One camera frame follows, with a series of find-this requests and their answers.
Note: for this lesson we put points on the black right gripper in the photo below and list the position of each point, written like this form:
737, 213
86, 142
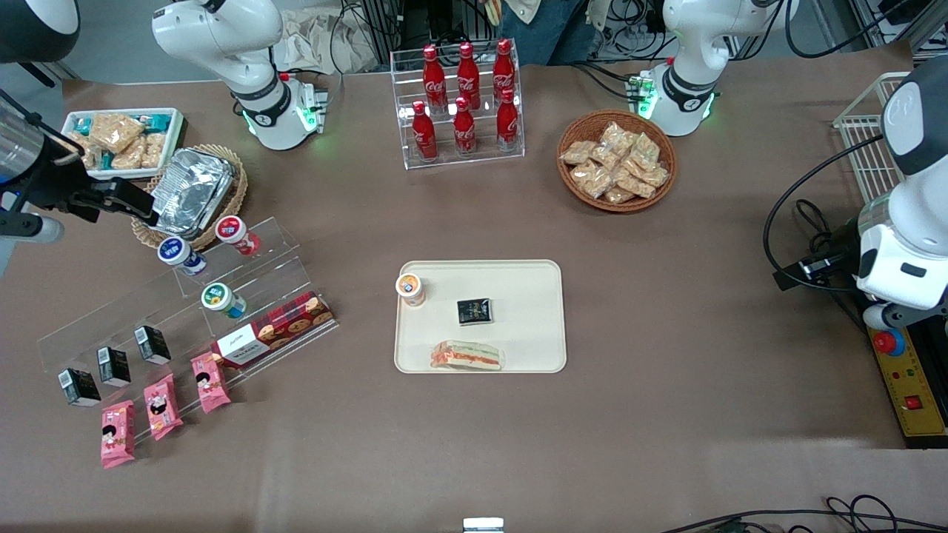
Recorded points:
53, 180

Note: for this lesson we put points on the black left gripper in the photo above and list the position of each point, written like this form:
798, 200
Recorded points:
842, 249

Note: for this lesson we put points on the triangle sandwich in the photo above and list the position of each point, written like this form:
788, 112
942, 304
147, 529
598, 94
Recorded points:
466, 355

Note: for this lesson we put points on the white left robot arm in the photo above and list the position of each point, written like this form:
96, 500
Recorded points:
696, 44

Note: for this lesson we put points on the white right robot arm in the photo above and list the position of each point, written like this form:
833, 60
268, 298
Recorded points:
252, 44

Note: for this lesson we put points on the beige plastic tray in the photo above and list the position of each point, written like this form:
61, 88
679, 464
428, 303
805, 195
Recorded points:
526, 296

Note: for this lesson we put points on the puffed rice snack pack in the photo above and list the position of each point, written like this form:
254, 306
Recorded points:
606, 157
129, 155
153, 150
619, 195
646, 150
635, 185
578, 152
115, 132
658, 176
618, 137
90, 152
592, 180

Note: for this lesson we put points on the teal snack pack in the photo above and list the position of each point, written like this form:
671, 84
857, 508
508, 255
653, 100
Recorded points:
105, 161
81, 126
155, 122

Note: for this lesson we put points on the aluminium foil container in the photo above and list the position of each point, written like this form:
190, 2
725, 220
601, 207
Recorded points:
192, 189

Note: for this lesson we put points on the blue lid yogurt cup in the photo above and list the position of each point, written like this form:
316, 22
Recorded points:
174, 250

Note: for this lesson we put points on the white plastic bin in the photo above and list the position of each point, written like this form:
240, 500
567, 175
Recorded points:
178, 129

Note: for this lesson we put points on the red lid yogurt cup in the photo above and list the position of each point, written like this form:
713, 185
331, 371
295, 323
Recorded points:
233, 231

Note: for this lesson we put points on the red emergency stop button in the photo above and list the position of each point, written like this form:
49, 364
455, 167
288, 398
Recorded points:
887, 342

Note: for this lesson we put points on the oval wicker basket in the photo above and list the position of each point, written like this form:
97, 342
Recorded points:
241, 185

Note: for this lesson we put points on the green lid yogurt cup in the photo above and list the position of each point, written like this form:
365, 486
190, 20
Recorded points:
217, 296

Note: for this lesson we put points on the small black drink carton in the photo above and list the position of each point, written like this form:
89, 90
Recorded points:
152, 344
78, 386
113, 365

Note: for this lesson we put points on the clear acrylic step stand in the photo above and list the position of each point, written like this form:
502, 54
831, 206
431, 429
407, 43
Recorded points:
285, 270
78, 339

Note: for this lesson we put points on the black yellow control box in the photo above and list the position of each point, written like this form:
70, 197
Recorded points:
907, 385

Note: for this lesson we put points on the pink cartoon snack pack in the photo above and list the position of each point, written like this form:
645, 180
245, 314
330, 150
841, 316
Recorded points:
163, 406
211, 381
117, 433

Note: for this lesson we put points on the red tartan cookie box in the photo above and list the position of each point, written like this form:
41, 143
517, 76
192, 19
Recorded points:
281, 329

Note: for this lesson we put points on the crumpled beige cloth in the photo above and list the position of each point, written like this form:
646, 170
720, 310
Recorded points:
318, 41

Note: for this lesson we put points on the round wicker basket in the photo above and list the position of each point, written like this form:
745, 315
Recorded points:
572, 132

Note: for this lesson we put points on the orange lid cup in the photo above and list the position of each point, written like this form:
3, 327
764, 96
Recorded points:
409, 285

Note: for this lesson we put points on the red cola bottle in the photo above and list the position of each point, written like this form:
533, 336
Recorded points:
468, 74
434, 78
503, 70
507, 126
424, 137
464, 133

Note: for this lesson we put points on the small black packet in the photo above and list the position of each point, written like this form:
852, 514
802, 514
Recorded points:
474, 311

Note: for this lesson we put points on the clear acrylic bottle rack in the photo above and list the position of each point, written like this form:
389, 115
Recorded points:
485, 149

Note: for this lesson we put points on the person in blue jeans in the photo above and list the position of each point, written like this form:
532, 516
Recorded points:
548, 33

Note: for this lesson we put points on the aluminium extrusion frame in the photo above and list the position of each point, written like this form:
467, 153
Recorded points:
381, 29
926, 29

